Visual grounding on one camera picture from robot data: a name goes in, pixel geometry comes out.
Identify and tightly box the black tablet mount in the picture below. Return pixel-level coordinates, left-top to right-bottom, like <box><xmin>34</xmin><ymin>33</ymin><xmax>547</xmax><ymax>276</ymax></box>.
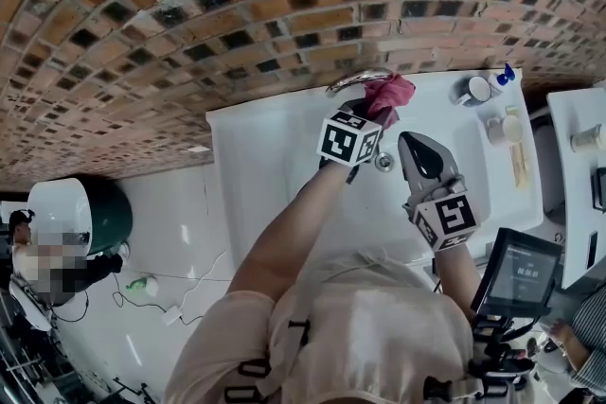
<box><xmin>467</xmin><ymin>310</ymin><xmax>537</xmax><ymax>399</ymax></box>

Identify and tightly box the chrome sink faucet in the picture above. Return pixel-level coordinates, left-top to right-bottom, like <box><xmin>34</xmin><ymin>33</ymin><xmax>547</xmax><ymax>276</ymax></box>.
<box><xmin>325</xmin><ymin>67</ymin><xmax>395</xmax><ymax>98</ymax></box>

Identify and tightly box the person's right forearm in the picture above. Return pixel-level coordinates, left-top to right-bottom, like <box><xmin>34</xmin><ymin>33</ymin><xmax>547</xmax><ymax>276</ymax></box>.
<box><xmin>431</xmin><ymin>243</ymin><xmax>481</xmax><ymax>324</ymax></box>

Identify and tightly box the black flat device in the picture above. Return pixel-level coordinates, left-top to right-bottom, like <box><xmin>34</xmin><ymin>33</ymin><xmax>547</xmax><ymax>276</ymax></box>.
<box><xmin>589</xmin><ymin>166</ymin><xmax>606</xmax><ymax>210</ymax></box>

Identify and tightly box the dark green bucket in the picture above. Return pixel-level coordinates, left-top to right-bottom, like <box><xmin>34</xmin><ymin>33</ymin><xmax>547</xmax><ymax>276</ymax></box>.
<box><xmin>83</xmin><ymin>177</ymin><xmax>134</xmax><ymax>257</ymax></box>

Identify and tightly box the person's left forearm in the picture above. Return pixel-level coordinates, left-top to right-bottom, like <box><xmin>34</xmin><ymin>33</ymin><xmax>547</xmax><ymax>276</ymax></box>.
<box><xmin>228</xmin><ymin>158</ymin><xmax>362</xmax><ymax>299</ymax></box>

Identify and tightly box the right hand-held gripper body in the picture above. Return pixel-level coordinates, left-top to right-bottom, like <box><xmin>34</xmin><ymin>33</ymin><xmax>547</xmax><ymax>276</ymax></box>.
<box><xmin>397</xmin><ymin>131</ymin><xmax>478</xmax><ymax>254</ymax></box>

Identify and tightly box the black tablet with timer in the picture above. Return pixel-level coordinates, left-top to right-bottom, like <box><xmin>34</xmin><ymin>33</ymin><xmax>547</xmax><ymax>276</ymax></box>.
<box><xmin>470</xmin><ymin>226</ymin><xmax>565</xmax><ymax>316</ymax></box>

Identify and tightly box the green and white bottle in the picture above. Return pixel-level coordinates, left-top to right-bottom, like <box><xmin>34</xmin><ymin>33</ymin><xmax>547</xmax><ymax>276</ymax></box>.
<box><xmin>125</xmin><ymin>274</ymin><xmax>160</xmax><ymax>299</ymax></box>

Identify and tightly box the beige shirt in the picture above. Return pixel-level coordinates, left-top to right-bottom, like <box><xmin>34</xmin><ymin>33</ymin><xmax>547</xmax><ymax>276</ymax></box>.
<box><xmin>163</xmin><ymin>249</ymin><xmax>478</xmax><ymax>404</ymax></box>

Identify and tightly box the white ceramic sink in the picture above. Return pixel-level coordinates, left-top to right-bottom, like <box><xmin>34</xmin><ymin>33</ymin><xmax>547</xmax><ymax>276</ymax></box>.
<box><xmin>205</xmin><ymin>67</ymin><xmax>545</xmax><ymax>267</ymax></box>

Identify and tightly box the grey and white mug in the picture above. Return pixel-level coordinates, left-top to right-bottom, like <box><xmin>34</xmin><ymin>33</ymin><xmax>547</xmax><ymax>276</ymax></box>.
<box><xmin>449</xmin><ymin>75</ymin><xmax>494</xmax><ymax>108</ymax></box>

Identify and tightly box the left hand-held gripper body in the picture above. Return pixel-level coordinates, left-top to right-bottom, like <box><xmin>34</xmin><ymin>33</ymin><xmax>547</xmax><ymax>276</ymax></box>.
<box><xmin>315</xmin><ymin>97</ymin><xmax>385</xmax><ymax>184</ymax></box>

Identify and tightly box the beige cup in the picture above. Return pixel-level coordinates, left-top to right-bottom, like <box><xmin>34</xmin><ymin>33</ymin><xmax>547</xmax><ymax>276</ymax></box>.
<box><xmin>486</xmin><ymin>114</ymin><xmax>525</xmax><ymax>149</ymax></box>

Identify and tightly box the paper cup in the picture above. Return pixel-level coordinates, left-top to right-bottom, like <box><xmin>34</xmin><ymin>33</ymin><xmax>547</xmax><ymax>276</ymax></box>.
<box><xmin>569</xmin><ymin>123</ymin><xmax>606</xmax><ymax>154</ymax></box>

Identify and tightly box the red cloth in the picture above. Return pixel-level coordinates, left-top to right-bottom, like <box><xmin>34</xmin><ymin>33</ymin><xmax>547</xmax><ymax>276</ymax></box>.
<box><xmin>362</xmin><ymin>73</ymin><xmax>417</xmax><ymax>132</ymax></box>

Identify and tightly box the white floor cable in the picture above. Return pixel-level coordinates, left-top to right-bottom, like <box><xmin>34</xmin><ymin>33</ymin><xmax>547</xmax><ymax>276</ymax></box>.
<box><xmin>111</xmin><ymin>249</ymin><xmax>229</xmax><ymax>328</ymax></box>

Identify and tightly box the white round basin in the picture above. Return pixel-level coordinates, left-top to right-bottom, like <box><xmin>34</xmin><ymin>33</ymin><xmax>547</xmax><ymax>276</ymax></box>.
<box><xmin>26</xmin><ymin>176</ymin><xmax>94</xmax><ymax>257</ymax></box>

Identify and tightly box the white power adapter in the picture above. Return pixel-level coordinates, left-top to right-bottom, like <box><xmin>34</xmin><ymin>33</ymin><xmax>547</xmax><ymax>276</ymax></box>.
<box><xmin>161</xmin><ymin>304</ymin><xmax>185</xmax><ymax>327</ymax></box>

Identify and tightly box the white bottle with blue cap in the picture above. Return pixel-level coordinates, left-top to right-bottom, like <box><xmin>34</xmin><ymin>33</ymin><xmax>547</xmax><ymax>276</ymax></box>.
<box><xmin>489</xmin><ymin>61</ymin><xmax>518</xmax><ymax>90</ymax></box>

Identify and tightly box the white side counter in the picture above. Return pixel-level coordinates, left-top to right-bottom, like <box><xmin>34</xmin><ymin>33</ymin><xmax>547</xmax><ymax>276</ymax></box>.
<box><xmin>545</xmin><ymin>79</ymin><xmax>606</xmax><ymax>290</ymax></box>

